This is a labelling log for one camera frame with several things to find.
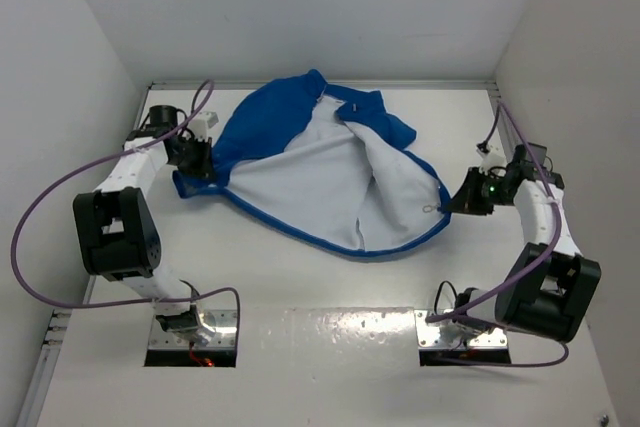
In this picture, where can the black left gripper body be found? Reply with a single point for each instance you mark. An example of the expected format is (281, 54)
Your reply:
(172, 160)

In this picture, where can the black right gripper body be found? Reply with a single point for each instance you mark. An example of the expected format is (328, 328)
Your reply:
(501, 198)

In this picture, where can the blue zip-up vest jacket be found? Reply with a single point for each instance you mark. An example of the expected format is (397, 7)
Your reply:
(327, 164)

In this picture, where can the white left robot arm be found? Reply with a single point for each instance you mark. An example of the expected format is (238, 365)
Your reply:
(117, 236)

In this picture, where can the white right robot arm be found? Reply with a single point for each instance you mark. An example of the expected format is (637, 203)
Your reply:
(549, 288)

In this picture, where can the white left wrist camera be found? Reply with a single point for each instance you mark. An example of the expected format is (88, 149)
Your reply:
(202, 124)

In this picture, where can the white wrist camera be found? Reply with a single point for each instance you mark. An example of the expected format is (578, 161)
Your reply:
(491, 157)
(202, 124)

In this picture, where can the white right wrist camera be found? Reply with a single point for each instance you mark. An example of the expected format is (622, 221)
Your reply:
(491, 157)

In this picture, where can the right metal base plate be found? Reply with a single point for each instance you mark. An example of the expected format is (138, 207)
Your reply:
(455, 336)

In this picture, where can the metal base plate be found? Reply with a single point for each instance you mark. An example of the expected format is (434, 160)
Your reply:
(455, 336)
(204, 329)

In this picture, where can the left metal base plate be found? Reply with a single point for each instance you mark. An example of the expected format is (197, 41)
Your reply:
(204, 329)

